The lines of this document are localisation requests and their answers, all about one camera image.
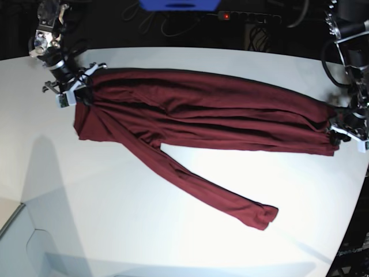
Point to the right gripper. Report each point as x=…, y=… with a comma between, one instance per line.
x=70, y=77

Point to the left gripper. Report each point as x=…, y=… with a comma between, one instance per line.
x=338, y=133

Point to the dark red t-shirt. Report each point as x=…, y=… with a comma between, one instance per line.
x=145, y=108

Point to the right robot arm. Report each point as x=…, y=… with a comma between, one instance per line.
x=54, y=23

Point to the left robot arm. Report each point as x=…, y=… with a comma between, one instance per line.
x=348, y=63

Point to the blue box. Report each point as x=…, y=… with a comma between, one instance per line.
x=179, y=5

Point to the black power strip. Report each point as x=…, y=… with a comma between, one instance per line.
x=248, y=17

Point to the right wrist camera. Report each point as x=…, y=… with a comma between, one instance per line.
x=64, y=100

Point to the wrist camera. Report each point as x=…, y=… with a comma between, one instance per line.
x=363, y=146
x=64, y=100

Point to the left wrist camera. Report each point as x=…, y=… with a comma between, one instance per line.
x=363, y=146

